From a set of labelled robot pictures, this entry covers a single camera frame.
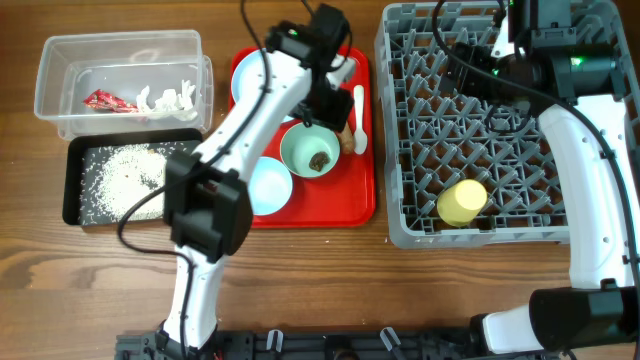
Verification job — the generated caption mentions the light blue bowl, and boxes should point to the light blue bowl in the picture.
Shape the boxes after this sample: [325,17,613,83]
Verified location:
[248,157,293,216]

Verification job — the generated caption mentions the yellow plastic cup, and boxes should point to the yellow plastic cup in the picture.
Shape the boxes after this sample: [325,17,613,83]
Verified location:
[437,179,488,227]

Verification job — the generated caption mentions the white tissue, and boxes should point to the white tissue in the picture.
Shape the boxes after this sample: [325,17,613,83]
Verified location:
[136,80,197,122]

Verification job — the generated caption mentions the white rice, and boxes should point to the white rice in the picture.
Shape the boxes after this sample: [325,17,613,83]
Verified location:
[78,141,197,226]

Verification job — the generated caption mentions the red snack wrapper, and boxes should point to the red snack wrapper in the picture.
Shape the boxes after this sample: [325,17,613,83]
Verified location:
[83,89,138,113]

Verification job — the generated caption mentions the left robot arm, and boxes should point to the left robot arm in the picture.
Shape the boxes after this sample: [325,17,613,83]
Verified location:
[162,4,354,359]

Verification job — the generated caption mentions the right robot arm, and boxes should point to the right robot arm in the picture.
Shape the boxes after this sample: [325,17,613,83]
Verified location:
[444,1,639,354]

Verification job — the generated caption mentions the grey dishwasher rack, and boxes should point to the grey dishwasher rack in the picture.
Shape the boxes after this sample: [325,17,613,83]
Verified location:
[374,0,640,250]

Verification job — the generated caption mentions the brown carrot piece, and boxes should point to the brown carrot piece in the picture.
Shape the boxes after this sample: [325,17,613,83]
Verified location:
[337,122,355,154]

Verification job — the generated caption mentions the green bowl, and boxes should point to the green bowl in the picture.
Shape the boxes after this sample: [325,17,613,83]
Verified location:
[280,123,341,178]

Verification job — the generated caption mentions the white plastic spoon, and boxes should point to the white plastic spoon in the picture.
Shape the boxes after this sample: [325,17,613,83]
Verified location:
[353,85,368,155]

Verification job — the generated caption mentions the dark food scrap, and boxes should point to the dark food scrap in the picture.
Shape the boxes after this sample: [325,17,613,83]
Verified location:
[309,151,330,172]

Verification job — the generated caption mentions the light blue plate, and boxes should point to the light blue plate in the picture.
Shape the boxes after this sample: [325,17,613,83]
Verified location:
[230,48,296,124]

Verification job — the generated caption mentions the black tray bin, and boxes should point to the black tray bin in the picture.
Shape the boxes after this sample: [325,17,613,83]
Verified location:
[62,128,203,226]

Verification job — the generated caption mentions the clear plastic bin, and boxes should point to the clear plastic bin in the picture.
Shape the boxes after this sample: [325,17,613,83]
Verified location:
[34,30,214,140]

